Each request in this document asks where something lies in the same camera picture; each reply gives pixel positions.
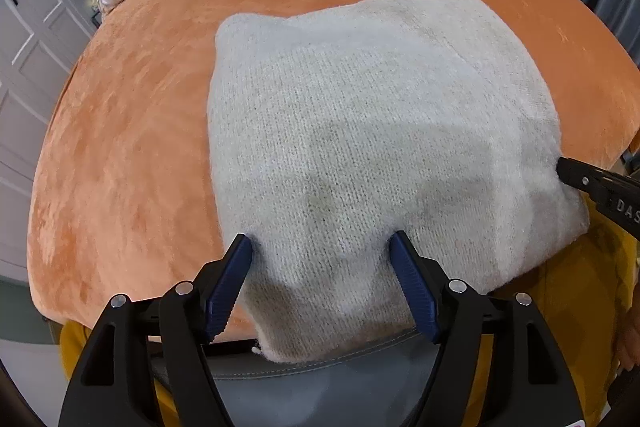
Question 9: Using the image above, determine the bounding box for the white panelled wardrobe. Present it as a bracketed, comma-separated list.
[1, 0, 100, 283]

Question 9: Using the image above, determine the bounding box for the grey leather bed frame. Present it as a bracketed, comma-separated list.
[150, 328, 442, 427]

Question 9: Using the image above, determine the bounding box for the person's right hand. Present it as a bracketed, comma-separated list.
[616, 305, 640, 371]

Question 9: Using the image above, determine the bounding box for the yellow jacket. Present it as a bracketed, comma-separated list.
[60, 200, 640, 427]

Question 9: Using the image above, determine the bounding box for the orange plush bed blanket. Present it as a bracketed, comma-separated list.
[27, 0, 639, 326]

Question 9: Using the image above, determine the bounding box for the white knitted sweater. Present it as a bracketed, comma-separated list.
[207, 0, 589, 363]

